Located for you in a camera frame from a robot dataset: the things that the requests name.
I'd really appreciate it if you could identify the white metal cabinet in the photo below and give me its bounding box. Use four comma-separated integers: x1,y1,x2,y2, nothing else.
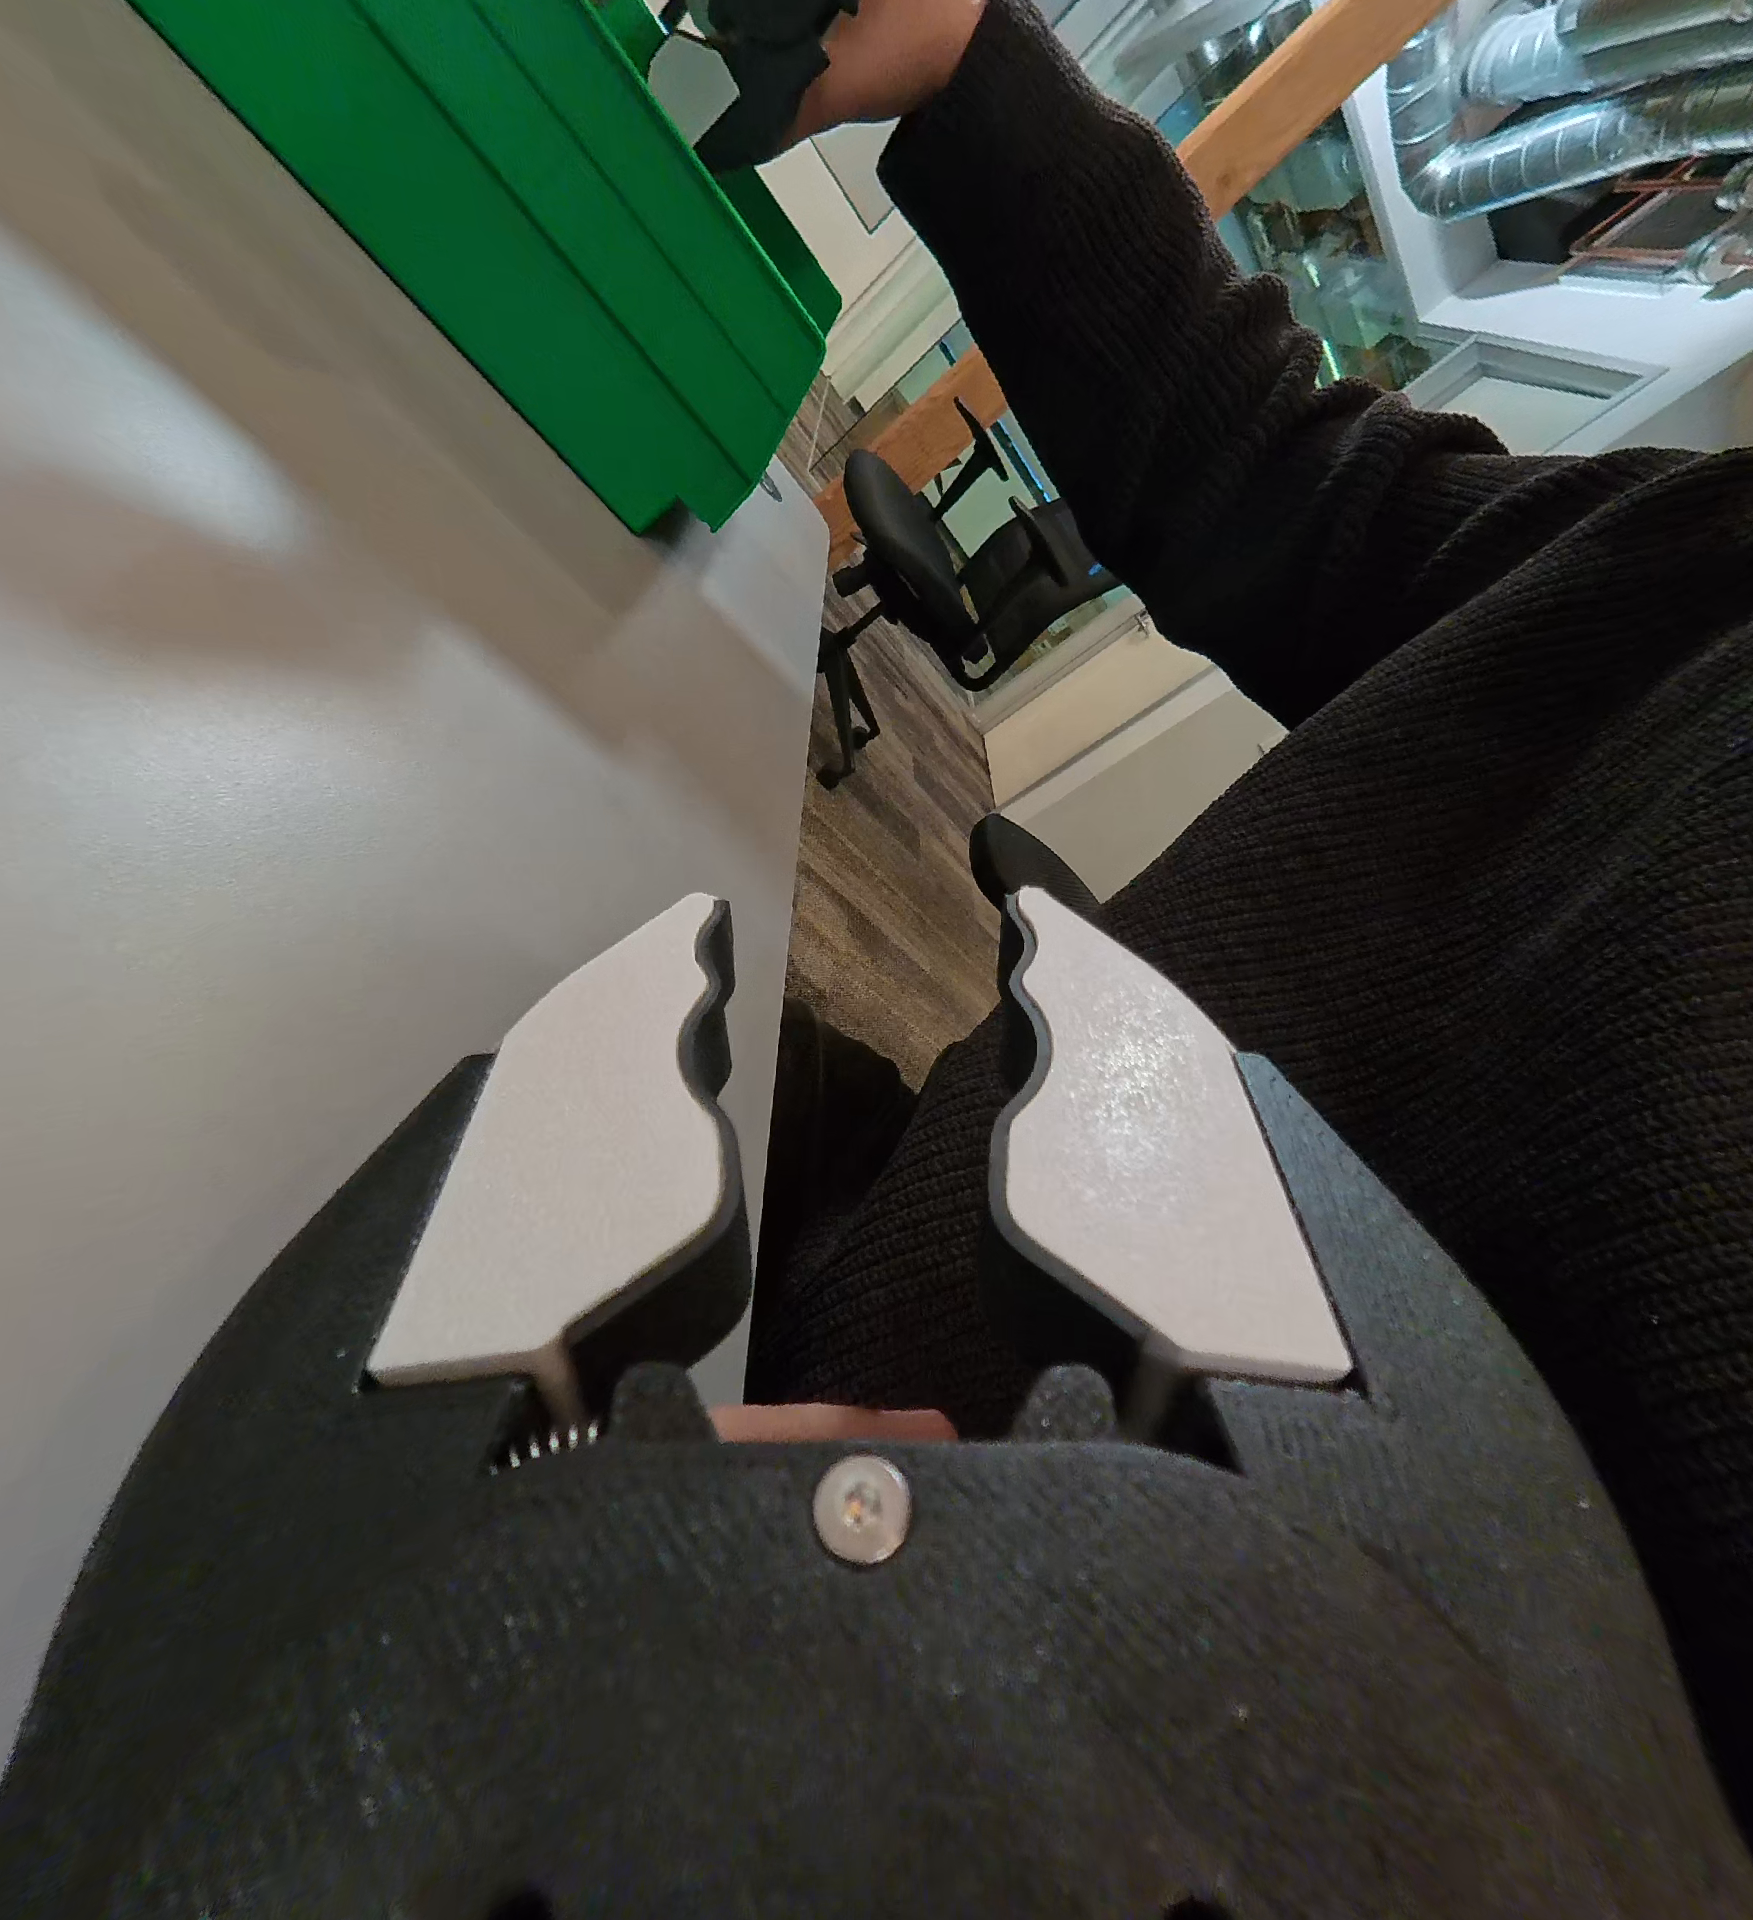
981,661,1289,904

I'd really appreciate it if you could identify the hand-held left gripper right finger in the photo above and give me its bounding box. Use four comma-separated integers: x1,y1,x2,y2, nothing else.
990,884,1362,1437

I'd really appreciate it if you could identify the person's left hand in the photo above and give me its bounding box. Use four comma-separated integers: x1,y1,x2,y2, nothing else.
712,1401,961,1444

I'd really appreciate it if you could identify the cluster of silver ducts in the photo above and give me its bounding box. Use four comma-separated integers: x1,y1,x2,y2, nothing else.
1190,0,1753,453

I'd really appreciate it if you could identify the person's right hand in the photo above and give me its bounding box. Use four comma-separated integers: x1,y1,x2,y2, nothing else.
794,0,992,147

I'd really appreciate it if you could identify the black chair armrest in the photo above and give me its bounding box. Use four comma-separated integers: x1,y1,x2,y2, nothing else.
970,815,1104,908

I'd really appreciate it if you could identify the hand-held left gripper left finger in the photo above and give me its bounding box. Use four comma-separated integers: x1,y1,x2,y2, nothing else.
368,896,751,1431

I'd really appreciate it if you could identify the person's right forearm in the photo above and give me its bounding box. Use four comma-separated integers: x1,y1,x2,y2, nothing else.
876,0,1507,720

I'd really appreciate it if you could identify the wooden beam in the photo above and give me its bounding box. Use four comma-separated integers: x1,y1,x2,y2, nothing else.
823,0,1455,571

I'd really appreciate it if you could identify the black office chair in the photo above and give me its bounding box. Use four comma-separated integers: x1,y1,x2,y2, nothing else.
813,398,1119,791

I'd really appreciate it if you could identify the green plastic bin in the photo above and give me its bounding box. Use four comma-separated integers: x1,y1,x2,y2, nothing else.
127,0,845,536

